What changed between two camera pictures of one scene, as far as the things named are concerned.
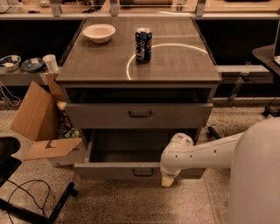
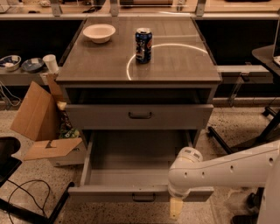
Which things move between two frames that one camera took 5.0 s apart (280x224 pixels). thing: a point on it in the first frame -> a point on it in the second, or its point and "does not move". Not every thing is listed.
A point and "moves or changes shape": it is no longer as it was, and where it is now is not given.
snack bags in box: [66, 129] does not move
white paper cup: [50, 60] does not move
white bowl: [99, 33] does not move
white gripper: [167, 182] -> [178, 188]
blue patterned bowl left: [10, 62] does not move
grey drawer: [129, 155] moves or changes shape
